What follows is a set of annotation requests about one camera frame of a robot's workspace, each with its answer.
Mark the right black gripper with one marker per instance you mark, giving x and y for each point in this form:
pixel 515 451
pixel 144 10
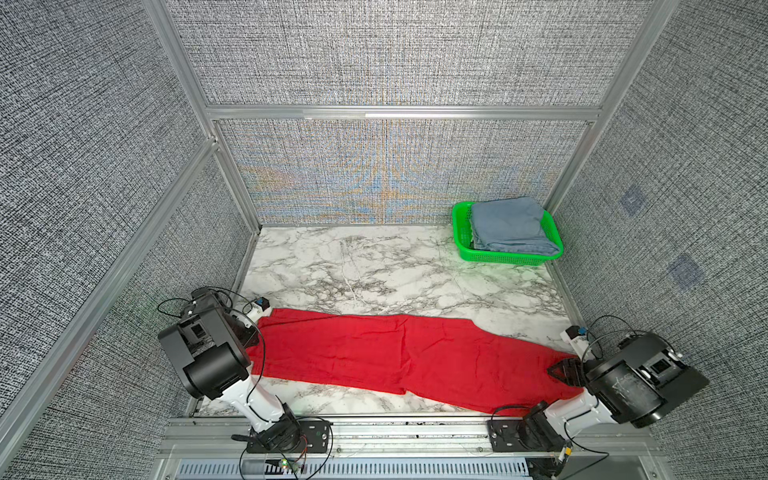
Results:
pixel 571 370

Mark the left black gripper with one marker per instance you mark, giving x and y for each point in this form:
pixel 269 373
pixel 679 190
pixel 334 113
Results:
pixel 247 334

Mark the red long pants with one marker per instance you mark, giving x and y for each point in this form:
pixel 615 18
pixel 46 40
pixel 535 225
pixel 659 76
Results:
pixel 451 361

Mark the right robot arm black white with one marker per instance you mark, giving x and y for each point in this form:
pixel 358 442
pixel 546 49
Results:
pixel 645 380

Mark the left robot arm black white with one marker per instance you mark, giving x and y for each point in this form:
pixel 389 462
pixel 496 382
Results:
pixel 207 348

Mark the folded grey-blue cloth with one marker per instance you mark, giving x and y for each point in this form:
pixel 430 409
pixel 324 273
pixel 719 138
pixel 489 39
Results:
pixel 510 226

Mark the green plastic basket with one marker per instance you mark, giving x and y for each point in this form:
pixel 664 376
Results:
pixel 463 239

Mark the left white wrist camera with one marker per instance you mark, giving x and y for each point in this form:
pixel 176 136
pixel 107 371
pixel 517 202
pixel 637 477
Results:
pixel 250 314

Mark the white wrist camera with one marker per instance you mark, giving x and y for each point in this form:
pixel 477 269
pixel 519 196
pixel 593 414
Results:
pixel 575 337
pixel 250 314

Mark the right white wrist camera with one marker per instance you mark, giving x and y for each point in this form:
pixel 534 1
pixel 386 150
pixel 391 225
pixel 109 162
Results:
pixel 575 337

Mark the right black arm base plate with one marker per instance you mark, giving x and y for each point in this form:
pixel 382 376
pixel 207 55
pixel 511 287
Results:
pixel 504 435

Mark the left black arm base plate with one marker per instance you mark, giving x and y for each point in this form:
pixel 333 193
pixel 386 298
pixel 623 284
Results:
pixel 306 435

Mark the aluminium front rail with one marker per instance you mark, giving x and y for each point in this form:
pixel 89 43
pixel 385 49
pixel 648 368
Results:
pixel 391 435

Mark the white slotted cable duct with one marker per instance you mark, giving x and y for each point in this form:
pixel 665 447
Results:
pixel 358 468

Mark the aluminium cage frame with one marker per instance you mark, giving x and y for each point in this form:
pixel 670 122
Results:
pixel 104 126

